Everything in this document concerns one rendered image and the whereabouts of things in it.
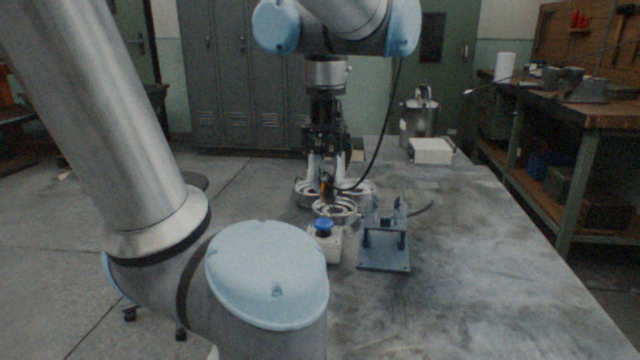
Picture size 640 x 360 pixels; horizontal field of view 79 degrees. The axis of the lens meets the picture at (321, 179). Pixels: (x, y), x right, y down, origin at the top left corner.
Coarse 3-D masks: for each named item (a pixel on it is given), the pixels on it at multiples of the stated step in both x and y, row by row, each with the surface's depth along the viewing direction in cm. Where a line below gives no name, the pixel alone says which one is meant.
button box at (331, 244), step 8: (312, 232) 77; (320, 232) 77; (328, 232) 77; (336, 232) 77; (320, 240) 75; (328, 240) 74; (336, 240) 74; (328, 248) 74; (336, 248) 74; (328, 256) 75; (336, 256) 74
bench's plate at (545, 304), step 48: (384, 192) 107; (432, 192) 107; (480, 192) 107; (432, 240) 83; (480, 240) 83; (528, 240) 83; (336, 288) 68; (384, 288) 68; (432, 288) 68; (480, 288) 68; (528, 288) 68; (576, 288) 68; (336, 336) 57; (384, 336) 57; (432, 336) 57; (480, 336) 57; (528, 336) 57; (576, 336) 57
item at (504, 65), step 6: (498, 54) 269; (504, 54) 265; (510, 54) 264; (498, 60) 270; (504, 60) 266; (510, 60) 266; (498, 66) 270; (504, 66) 267; (510, 66) 267; (498, 72) 271; (504, 72) 269; (510, 72) 269; (498, 78) 272; (504, 78) 270; (510, 78) 271
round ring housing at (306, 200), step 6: (306, 180) 105; (300, 186) 104; (300, 192) 97; (306, 192) 100; (312, 192) 103; (300, 198) 97; (306, 198) 96; (312, 198) 96; (318, 198) 96; (300, 204) 99; (306, 204) 98; (312, 204) 97
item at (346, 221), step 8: (320, 200) 93; (336, 200) 95; (344, 200) 94; (328, 208) 92; (336, 208) 92; (344, 208) 91; (352, 208) 91; (320, 216) 86; (328, 216) 85; (336, 216) 85; (344, 216) 85; (352, 216) 87; (336, 224) 86; (344, 224) 86; (352, 224) 89
